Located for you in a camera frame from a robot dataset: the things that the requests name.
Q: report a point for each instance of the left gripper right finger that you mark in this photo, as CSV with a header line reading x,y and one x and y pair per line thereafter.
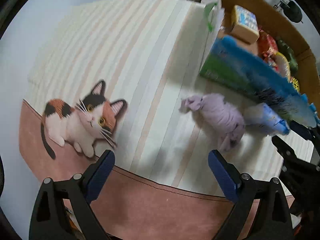
x,y
272,219

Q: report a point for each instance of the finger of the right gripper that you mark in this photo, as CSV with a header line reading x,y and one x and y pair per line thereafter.
x,y
307,133
299,177

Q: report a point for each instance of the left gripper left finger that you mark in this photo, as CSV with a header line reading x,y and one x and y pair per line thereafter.
x,y
49,219

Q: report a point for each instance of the blue tissue pack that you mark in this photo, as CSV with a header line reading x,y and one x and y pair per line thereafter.
x,y
264,118

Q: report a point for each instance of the yellow silver scrub sponge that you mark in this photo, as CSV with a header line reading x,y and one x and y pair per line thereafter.
x,y
283,65

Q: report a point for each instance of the green snack bag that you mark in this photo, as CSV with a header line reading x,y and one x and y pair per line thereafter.
x,y
289,54

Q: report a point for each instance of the purple cloth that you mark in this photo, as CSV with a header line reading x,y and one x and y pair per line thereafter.
x,y
226,120

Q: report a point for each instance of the red floral snack bag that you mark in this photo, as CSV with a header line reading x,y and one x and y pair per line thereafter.
x,y
267,48

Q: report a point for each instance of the yellow blue boxed item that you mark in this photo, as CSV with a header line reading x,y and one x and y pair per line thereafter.
x,y
244,25

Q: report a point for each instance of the blue green milk carton box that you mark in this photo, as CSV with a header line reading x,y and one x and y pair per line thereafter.
x,y
238,69

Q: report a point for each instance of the brown cardboard box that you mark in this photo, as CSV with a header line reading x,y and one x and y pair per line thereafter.
x,y
278,26

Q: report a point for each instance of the striped cat table mat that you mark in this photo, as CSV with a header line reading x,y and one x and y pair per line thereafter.
x,y
117,71

